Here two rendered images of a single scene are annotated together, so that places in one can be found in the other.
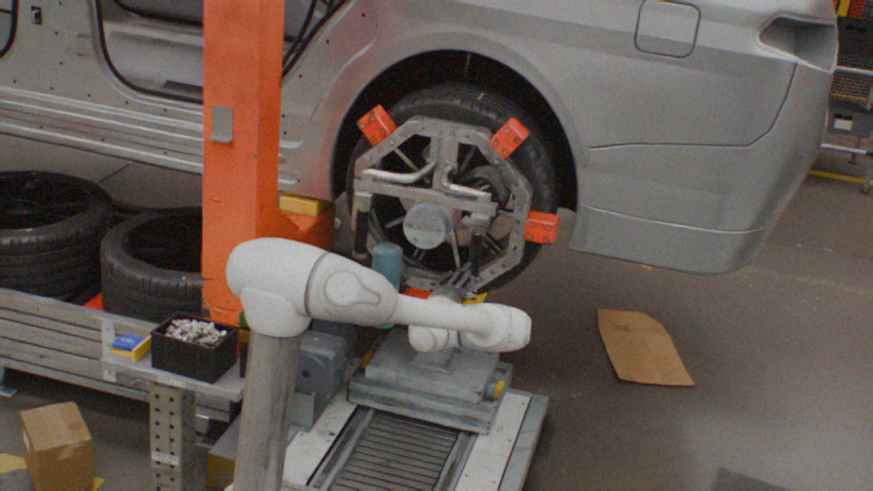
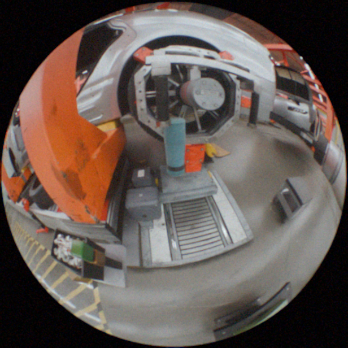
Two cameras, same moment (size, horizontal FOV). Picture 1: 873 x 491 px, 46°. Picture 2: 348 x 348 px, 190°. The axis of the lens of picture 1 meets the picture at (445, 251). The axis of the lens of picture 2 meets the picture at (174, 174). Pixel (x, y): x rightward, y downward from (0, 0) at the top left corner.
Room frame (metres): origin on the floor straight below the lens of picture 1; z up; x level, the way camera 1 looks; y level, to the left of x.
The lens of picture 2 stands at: (2.39, 0.34, 0.84)
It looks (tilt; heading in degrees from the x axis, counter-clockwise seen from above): 39 degrees down; 340
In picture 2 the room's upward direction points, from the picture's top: 2 degrees counter-clockwise
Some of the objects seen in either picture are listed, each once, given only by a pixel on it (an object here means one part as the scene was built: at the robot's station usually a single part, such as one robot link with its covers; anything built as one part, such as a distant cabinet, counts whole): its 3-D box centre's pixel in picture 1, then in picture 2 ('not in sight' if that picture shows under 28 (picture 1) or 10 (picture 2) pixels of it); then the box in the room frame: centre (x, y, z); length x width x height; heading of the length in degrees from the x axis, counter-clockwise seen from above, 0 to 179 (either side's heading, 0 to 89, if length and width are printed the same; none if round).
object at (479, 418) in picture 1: (432, 381); (184, 181); (3.07, -0.01, 0.13); 0.50 x 0.36 x 0.10; 78
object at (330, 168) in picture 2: (442, 307); (331, 161); (2.29, -0.01, 0.83); 0.09 x 0.06 x 0.09; 78
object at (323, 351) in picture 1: (328, 359); (146, 194); (2.93, 0.34, 0.26); 0.42 x 0.18 x 0.35; 168
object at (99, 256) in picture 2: (246, 334); (95, 257); (2.46, 0.52, 0.59); 0.04 x 0.04 x 0.04; 78
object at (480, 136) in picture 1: (439, 208); (194, 93); (2.90, 0.03, 0.85); 0.54 x 0.07 x 0.54; 78
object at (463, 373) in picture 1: (436, 334); (185, 163); (3.07, -0.01, 0.32); 0.40 x 0.30 x 0.28; 78
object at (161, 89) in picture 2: (360, 232); (162, 99); (2.71, 0.25, 0.83); 0.04 x 0.04 x 0.16
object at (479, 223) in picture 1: (481, 219); (250, 86); (2.66, -0.09, 0.93); 0.09 x 0.05 x 0.05; 168
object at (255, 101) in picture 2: (474, 255); (254, 109); (2.63, -0.09, 0.83); 0.04 x 0.04 x 0.16
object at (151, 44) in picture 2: (468, 126); (180, 71); (3.17, -0.03, 1.03); 0.83 x 0.32 x 0.58; 78
